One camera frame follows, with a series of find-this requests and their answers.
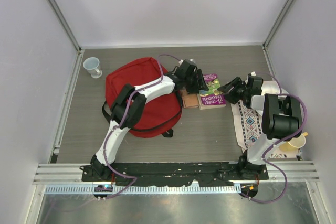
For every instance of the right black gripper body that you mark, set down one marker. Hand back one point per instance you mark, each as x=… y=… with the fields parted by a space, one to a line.
x=245 y=92

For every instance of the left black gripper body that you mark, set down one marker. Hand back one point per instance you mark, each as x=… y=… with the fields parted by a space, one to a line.
x=195 y=75

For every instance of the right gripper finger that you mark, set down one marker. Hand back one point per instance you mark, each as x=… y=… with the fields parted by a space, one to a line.
x=231 y=96
x=228 y=87

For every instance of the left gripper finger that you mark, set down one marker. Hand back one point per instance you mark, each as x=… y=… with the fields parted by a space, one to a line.
x=192 y=86
x=201 y=82

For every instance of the purple cover book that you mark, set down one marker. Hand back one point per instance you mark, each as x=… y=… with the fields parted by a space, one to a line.
x=211 y=98

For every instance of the red backpack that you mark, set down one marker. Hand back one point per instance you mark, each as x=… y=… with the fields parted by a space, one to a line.
x=159 y=115

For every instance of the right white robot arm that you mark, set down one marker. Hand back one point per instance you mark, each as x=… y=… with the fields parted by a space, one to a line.
x=283 y=118

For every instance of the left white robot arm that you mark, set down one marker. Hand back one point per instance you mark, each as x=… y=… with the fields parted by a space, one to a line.
x=144 y=99

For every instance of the tan leather wallet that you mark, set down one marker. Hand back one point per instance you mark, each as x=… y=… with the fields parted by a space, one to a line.
x=189 y=100

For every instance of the white paper plate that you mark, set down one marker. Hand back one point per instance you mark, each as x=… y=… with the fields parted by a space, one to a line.
x=272 y=87

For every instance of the patterned cloth placemat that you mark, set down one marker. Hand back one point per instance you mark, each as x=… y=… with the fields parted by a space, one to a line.
x=247 y=123

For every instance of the cream yellow mug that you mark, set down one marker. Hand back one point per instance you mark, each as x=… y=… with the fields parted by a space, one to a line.
x=295 y=143

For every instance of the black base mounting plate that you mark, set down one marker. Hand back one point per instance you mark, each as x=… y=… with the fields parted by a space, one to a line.
x=176 y=174

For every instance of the translucent plastic cup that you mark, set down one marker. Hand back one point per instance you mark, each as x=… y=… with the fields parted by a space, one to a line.
x=92 y=66

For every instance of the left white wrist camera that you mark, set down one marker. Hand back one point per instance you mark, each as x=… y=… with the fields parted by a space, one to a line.
x=189 y=61

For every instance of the slotted cable duct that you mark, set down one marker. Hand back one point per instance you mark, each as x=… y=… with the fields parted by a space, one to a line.
x=134 y=190

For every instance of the aluminium frame rail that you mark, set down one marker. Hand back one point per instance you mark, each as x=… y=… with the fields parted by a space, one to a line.
x=292 y=171

